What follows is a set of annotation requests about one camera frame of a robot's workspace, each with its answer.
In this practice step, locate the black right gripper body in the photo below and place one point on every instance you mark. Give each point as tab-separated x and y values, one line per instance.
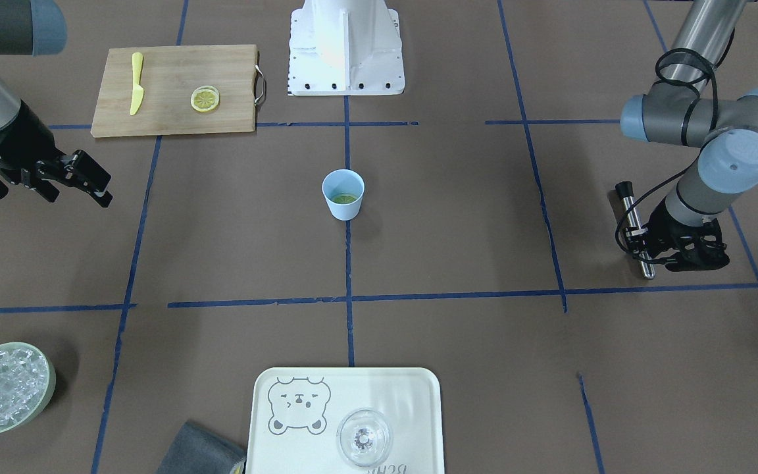
29	142

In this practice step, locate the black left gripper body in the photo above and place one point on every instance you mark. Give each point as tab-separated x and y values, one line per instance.
669	227

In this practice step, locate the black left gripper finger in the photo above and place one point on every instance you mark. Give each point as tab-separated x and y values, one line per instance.
638	253
634	234

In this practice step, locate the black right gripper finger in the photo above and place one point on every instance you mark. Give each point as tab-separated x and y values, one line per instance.
82	164
103	198

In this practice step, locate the lemon slice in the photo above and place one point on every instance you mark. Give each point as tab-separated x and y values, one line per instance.
205	99
343	199

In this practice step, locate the light blue plastic cup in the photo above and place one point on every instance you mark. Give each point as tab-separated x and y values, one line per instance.
343	191

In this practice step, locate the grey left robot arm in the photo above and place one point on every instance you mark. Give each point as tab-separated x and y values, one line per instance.
683	108

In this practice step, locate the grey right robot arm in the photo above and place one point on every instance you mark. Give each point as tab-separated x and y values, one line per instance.
35	28

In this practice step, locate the lemon slice on board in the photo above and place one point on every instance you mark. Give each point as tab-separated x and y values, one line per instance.
205	99

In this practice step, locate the yellow plastic knife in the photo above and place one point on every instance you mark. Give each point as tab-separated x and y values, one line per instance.
136	62

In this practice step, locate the wooden cutting board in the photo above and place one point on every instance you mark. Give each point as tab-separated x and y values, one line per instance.
169	76

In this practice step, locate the green bowl of ice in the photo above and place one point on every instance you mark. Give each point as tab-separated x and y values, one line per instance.
27	383

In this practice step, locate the folded grey cloth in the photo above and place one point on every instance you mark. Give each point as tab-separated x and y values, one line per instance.
197	450

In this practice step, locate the cream bear serving tray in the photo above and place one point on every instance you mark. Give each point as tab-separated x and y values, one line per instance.
296	413

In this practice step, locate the clear wine glass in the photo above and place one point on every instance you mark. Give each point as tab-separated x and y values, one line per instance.
365	438

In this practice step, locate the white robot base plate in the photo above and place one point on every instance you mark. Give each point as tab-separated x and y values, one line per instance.
345	48

